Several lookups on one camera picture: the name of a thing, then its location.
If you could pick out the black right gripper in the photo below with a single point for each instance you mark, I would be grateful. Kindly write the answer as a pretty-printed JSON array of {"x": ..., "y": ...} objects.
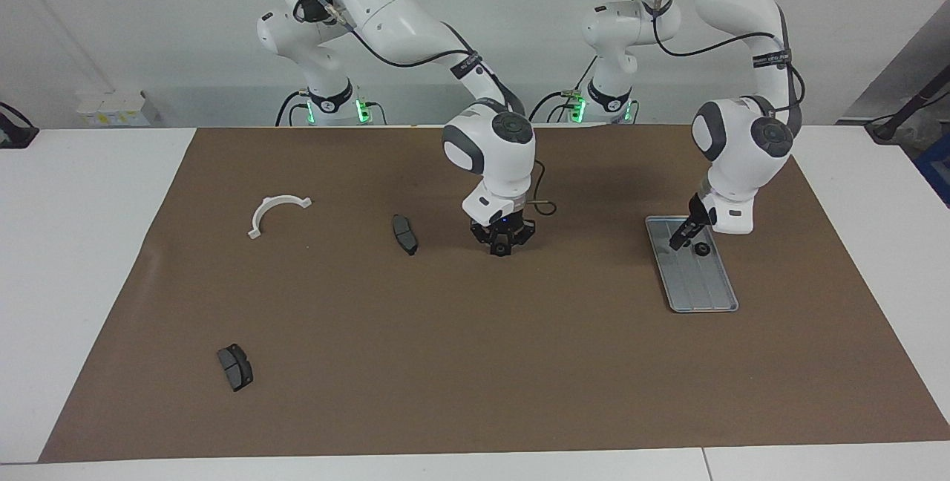
[{"x": 503, "y": 228}]

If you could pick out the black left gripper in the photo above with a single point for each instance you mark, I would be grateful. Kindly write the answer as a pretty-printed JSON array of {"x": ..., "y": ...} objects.
[{"x": 699, "y": 210}]

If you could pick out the black bearing gear white centre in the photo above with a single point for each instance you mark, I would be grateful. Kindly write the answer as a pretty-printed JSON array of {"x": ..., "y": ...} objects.
[
  {"x": 502, "y": 249},
  {"x": 700, "y": 249}
]

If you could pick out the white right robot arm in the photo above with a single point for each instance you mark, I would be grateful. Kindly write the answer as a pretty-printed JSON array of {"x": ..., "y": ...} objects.
[{"x": 386, "y": 13}]

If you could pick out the silver ribbed metal tray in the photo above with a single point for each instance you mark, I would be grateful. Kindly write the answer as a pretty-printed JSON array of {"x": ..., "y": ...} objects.
[{"x": 701, "y": 292}]

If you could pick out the dark grey brake pad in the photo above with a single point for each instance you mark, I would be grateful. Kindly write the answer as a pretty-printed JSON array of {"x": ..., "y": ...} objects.
[
  {"x": 236, "y": 370},
  {"x": 404, "y": 234}
]

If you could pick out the brown table mat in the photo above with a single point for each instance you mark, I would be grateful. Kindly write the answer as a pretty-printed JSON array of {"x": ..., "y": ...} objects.
[{"x": 482, "y": 355}]

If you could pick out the black pole stand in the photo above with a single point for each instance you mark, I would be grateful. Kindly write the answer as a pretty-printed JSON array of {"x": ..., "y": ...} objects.
[{"x": 902, "y": 116}]

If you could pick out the blue plastic crate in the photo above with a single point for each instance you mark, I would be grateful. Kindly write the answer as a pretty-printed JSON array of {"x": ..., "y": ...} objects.
[{"x": 937, "y": 169}]

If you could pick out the white curved plastic bracket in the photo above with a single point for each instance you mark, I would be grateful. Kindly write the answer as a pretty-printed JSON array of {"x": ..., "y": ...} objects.
[{"x": 254, "y": 232}]

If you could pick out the black desk clamp mount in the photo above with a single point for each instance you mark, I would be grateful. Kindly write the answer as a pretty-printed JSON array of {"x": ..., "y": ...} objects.
[{"x": 15, "y": 136}]

